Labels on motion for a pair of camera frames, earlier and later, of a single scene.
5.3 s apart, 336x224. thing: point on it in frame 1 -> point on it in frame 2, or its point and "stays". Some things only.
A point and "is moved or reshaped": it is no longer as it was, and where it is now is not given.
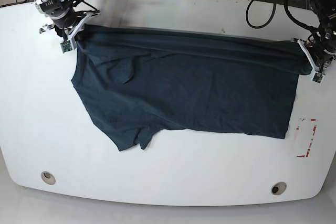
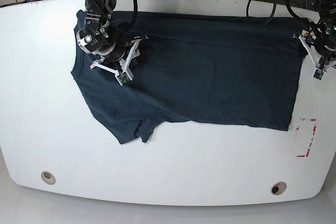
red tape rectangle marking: (310, 144) stays
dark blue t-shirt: (137, 82) is moved or reshaped
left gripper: (70, 33) -> (122, 66)
